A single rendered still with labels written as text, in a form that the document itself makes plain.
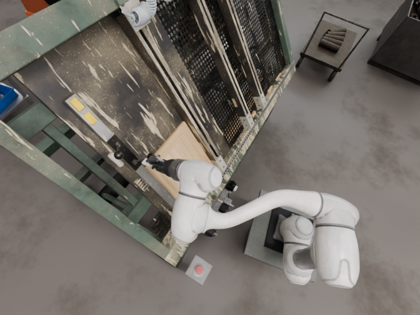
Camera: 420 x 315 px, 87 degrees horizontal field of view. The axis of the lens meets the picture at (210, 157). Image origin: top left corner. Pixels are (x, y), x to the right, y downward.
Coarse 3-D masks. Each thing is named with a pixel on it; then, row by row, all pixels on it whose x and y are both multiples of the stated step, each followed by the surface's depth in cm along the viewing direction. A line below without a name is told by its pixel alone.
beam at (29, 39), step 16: (64, 0) 75; (80, 0) 79; (96, 0) 83; (112, 0) 87; (32, 16) 70; (48, 16) 73; (64, 16) 76; (80, 16) 79; (96, 16) 83; (0, 32) 65; (16, 32) 68; (32, 32) 70; (48, 32) 73; (64, 32) 77; (80, 32) 86; (0, 48) 65; (16, 48) 68; (32, 48) 71; (48, 48) 74; (0, 64) 66; (16, 64) 68; (0, 80) 66
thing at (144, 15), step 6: (114, 0) 74; (120, 0) 74; (126, 0) 75; (168, 0) 95; (138, 6) 86; (144, 6) 86; (132, 12) 87; (138, 12) 84; (144, 12) 86; (150, 12) 88; (132, 18) 88; (138, 18) 90; (144, 18) 86; (150, 18) 89; (132, 24) 87; (138, 24) 86
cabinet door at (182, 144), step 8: (176, 128) 130; (184, 128) 133; (176, 136) 129; (184, 136) 134; (192, 136) 139; (168, 144) 126; (176, 144) 130; (184, 144) 135; (192, 144) 140; (160, 152) 122; (168, 152) 126; (176, 152) 131; (184, 152) 136; (192, 152) 141; (200, 152) 146; (208, 160) 153; (160, 176) 124; (168, 184) 129; (176, 184) 134; (176, 192) 134
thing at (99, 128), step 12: (72, 96) 86; (72, 108) 86; (84, 108) 89; (84, 120) 90; (96, 132) 94; (108, 132) 98; (108, 144) 99; (132, 168) 109; (144, 168) 114; (144, 180) 114; (156, 180) 120; (156, 192) 122; (168, 192) 127; (168, 204) 130
